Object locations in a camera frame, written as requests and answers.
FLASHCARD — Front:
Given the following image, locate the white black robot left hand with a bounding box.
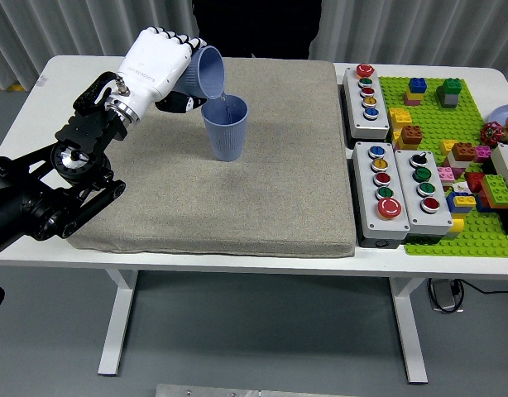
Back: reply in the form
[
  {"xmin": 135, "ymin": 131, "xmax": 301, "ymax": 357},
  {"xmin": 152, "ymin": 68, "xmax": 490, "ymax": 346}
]
[{"xmin": 112, "ymin": 26, "xmax": 209, "ymax": 122}]

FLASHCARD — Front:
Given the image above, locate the blue ribbed cup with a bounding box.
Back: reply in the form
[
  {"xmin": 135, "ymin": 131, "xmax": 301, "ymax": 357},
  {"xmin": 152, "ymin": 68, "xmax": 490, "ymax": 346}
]
[
  {"xmin": 177, "ymin": 45, "xmax": 227, "ymax": 102},
  {"xmin": 201, "ymin": 93, "xmax": 250, "ymax": 162}
]

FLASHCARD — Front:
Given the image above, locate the person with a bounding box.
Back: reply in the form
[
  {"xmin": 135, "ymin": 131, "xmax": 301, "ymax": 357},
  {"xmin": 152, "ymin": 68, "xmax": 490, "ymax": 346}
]
[{"xmin": 191, "ymin": 0, "xmax": 323, "ymax": 60}]

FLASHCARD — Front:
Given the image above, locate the grey-brown fabric mat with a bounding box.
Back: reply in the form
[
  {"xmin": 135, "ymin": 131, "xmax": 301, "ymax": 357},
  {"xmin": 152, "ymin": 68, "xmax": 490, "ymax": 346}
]
[{"xmin": 66, "ymin": 55, "xmax": 357, "ymax": 260}]

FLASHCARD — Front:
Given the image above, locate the five-button box, small red stop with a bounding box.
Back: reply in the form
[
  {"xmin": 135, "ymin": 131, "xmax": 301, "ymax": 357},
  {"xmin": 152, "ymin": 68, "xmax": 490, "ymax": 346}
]
[{"xmin": 338, "ymin": 64, "xmax": 391, "ymax": 142}]

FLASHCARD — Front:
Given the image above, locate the grey pleated curtain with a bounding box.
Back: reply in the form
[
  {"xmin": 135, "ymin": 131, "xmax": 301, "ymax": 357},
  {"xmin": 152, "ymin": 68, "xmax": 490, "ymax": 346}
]
[{"xmin": 0, "ymin": 0, "xmax": 508, "ymax": 90}]

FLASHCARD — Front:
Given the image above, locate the large yellow toy brick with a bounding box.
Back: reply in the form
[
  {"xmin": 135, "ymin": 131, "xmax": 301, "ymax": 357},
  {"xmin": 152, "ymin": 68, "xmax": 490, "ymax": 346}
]
[{"xmin": 388, "ymin": 108, "xmax": 413, "ymax": 133}]

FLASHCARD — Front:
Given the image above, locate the blue yellow pink brick stack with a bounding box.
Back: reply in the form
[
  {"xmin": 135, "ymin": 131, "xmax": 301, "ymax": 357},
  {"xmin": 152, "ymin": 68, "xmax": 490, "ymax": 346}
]
[{"xmin": 404, "ymin": 77, "xmax": 429, "ymax": 107}]

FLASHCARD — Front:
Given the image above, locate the five-button box, large red stop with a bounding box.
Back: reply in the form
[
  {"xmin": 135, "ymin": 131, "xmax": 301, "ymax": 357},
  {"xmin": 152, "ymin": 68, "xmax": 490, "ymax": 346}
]
[{"xmin": 351, "ymin": 141, "xmax": 411, "ymax": 249}]

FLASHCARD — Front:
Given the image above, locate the brown yellow brick stack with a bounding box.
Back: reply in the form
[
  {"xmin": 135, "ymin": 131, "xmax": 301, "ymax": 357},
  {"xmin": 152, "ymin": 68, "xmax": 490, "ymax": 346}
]
[{"xmin": 392, "ymin": 125, "xmax": 424, "ymax": 151}]

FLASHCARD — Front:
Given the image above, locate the white table leg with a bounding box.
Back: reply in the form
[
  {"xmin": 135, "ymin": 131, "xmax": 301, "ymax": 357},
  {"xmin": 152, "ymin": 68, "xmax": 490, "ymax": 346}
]
[
  {"xmin": 388, "ymin": 276, "xmax": 429, "ymax": 384},
  {"xmin": 97, "ymin": 268, "xmax": 139, "ymax": 376}
]

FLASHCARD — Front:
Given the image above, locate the green brick baseplate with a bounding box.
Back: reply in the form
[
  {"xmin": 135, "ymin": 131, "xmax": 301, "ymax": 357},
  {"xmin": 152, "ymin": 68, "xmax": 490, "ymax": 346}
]
[{"xmin": 377, "ymin": 76, "xmax": 508, "ymax": 258}]

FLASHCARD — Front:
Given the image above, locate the button box with black selector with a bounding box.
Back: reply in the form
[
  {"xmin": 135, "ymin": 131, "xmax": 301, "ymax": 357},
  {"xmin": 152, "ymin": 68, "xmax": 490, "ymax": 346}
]
[{"xmin": 394, "ymin": 149, "xmax": 454, "ymax": 245}]

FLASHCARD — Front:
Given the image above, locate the green grey brick stack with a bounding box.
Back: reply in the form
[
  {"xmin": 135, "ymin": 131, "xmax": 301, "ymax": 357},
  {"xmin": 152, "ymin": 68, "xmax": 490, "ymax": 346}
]
[{"xmin": 435, "ymin": 78, "xmax": 462, "ymax": 109}]

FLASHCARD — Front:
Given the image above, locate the brown white brick stack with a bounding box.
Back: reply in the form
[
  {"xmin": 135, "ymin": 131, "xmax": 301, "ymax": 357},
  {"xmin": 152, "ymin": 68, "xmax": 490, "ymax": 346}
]
[{"xmin": 447, "ymin": 142, "xmax": 478, "ymax": 170}]

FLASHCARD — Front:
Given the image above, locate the red toy brick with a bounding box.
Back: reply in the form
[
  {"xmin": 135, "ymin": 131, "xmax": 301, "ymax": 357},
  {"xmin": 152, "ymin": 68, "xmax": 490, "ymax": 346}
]
[{"xmin": 464, "ymin": 172, "xmax": 486, "ymax": 194}]

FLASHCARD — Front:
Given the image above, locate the yellow round toy brick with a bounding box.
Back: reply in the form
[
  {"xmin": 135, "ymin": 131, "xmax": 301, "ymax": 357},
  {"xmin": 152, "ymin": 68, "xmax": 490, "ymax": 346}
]
[{"xmin": 446, "ymin": 218, "xmax": 465, "ymax": 241}]

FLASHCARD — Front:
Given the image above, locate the red toy valve wheel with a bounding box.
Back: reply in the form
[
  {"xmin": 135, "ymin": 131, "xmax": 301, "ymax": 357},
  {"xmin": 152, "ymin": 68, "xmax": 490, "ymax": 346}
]
[{"xmin": 480, "ymin": 122, "xmax": 504, "ymax": 146}]

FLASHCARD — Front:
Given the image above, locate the light blue plate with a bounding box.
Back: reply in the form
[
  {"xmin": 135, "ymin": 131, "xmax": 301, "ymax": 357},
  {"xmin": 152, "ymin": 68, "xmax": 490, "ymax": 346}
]
[{"xmin": 487, "ymin": 104, "xmax": 508, "ymax": 125}]

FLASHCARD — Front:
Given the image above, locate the green orange brick stack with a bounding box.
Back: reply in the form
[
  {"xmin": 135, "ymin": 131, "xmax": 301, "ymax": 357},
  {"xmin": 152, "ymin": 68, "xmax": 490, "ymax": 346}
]
[{"xmin": 480, "ymin": 174, "xmax": 508, "ymax": 209}]

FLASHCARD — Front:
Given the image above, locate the white button box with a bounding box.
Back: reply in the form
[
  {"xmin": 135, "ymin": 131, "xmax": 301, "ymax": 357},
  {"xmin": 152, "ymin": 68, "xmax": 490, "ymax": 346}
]
[{"xmin": 489, "ymin": 143, "xmax": 508, "ymax": 227}]

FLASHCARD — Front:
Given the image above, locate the grey floor power strip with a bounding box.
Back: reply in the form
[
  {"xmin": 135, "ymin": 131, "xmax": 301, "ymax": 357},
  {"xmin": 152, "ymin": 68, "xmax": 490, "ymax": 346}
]
[{"xmin": 428, "ymin": 279, "xmax": 464, "ymax": 313}]

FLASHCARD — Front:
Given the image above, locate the black floor cable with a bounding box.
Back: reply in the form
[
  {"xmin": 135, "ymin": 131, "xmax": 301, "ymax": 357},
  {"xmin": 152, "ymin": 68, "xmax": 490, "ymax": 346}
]
[{"xmin": 456, "ymin": 279, "xmax": 508, "ymax": 296}]

